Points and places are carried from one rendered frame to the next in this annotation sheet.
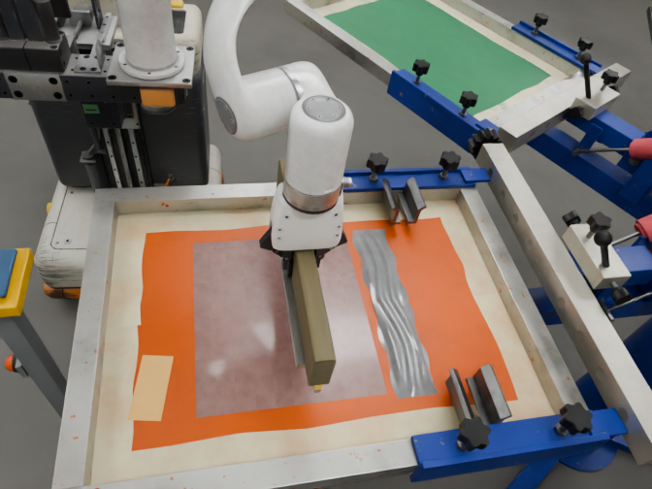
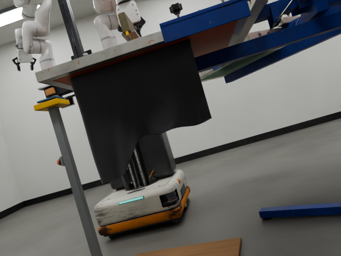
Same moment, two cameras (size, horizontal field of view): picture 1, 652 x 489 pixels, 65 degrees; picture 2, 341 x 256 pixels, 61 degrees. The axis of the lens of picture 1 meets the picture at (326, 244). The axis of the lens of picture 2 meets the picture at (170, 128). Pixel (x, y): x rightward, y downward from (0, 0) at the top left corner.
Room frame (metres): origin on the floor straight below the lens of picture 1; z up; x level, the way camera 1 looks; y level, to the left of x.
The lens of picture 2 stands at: (-0.69, -0.54, 0.66)
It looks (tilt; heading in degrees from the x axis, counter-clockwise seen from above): 0 degrees down; 25
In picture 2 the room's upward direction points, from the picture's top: 16 degrees counter-clockwise
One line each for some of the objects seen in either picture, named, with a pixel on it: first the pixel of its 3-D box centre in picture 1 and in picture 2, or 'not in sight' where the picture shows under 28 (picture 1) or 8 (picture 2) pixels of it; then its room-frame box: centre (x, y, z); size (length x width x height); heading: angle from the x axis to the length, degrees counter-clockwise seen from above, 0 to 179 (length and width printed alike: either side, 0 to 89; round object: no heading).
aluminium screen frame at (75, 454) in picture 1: (319, 304); (151, 60); (0.50, -0.01, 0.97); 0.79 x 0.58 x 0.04; 109
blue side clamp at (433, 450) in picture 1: (505, 443); (204, 22); (0.31, -0.32, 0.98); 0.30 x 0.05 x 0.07; 109
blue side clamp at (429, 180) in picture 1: (405, 187); not in sight; (0.84, -0.15, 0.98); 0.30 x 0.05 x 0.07; 109
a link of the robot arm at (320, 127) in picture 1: (308, 122); not in sight; (0.52, 0.05, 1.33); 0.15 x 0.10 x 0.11; 44
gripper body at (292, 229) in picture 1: (308, 214); (128, 13); (0.49, 0.03, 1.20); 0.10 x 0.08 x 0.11; 109
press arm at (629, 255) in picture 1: (607, 267); (273, 10); (0.68, -0.54, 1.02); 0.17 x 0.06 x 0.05; 109
